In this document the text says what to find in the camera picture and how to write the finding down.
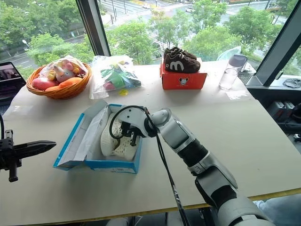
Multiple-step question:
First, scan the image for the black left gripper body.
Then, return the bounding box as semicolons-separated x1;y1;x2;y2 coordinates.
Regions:
0;129;23;182

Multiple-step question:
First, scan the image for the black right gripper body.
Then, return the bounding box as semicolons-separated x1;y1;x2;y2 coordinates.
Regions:
119;121;143;139

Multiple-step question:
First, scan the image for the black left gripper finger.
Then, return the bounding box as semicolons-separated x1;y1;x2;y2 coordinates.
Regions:
22;140;57;148
13;144;56;155

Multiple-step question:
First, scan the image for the cream knit sneaker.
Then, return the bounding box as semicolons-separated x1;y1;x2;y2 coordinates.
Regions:
110;135;141;158
100;112;125;157

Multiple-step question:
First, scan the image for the blue cardboard shoebox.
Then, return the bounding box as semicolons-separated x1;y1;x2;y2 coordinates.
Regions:
52;103;143;175

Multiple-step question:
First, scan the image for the orange cardboard shoebox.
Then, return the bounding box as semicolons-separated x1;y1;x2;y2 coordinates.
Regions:
159;61;208;90

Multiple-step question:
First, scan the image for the white tissue wrapping paper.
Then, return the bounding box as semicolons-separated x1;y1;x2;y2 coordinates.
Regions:
73;106;111;162

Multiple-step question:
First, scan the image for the clear bag of colourful toys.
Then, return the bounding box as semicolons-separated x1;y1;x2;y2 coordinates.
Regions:
89;55;143;100

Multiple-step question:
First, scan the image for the orange wicker basket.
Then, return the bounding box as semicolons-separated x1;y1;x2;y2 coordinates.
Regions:
26;62;93;100

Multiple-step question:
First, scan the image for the pink plush toy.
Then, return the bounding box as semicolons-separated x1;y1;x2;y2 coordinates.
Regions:
31;77;59;91

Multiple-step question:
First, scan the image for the orange plush carrot toy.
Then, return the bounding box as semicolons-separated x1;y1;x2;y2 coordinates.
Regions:
44;77;83;92

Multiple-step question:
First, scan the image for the dark laptop computer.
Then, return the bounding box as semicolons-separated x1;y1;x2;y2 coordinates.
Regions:
0;61;27;116

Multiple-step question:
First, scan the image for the bagged plush unicorn toy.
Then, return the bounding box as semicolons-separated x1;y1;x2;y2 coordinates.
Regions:
39;55;88;83

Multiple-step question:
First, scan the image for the grey rounded shape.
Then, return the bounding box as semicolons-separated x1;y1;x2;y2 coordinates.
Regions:
105;216;133;226

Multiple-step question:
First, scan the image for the brown suede sneaker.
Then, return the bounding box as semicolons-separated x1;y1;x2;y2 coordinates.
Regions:
164;46;198;61
163;53;201;73

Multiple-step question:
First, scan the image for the clear plastic water bottle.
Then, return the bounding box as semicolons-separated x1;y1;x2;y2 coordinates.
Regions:
218;54;248;90

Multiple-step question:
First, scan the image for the grey metal mesh grille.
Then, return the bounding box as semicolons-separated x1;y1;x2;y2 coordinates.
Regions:
237;71;256;86

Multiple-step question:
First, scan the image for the blue denim fabric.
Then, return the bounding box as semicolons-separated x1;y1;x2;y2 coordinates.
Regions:
253;193;301;226

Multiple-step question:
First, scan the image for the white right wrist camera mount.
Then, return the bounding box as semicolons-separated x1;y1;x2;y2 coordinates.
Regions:
114;107;151;138

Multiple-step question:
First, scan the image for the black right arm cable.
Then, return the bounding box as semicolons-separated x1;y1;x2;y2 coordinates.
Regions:
109;105;191;226

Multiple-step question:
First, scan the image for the dark window frame post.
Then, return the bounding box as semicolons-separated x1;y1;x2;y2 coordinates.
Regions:
75;0;111;57

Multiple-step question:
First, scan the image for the dark slanted window frame beam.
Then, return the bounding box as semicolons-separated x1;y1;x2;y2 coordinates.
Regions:
253;0;301;87

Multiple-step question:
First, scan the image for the black cable bundle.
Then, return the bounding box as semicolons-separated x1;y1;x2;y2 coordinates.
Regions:
283;78;301;89

